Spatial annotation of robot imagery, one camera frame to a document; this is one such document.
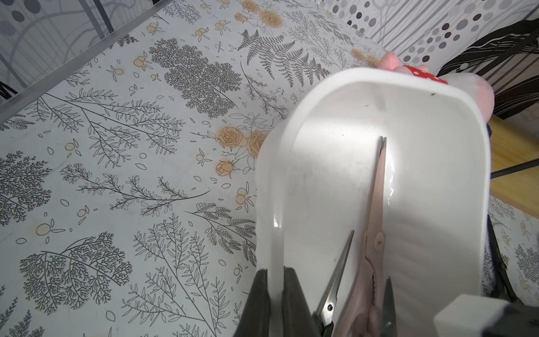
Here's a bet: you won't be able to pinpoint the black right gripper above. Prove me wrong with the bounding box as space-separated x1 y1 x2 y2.
380 277 538 337

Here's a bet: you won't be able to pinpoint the pink plush doll red dress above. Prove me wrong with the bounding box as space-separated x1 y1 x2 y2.
376 52 495 122

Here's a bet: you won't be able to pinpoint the small blue handled scissors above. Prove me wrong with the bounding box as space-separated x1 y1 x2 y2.
312 230 355 336

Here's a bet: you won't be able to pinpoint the wooden shelf black frame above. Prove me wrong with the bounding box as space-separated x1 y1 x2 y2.
488 116 538 218

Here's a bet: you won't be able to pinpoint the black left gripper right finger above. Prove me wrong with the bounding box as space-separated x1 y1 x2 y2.
282 267 320 337

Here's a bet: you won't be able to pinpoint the white plastic storage box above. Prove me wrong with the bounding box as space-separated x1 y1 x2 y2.
255 67 491 336

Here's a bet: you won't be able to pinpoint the all black scissors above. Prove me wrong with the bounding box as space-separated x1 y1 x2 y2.
487 215 521 303

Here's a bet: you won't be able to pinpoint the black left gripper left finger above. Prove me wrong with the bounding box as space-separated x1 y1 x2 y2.
233 270 271 337

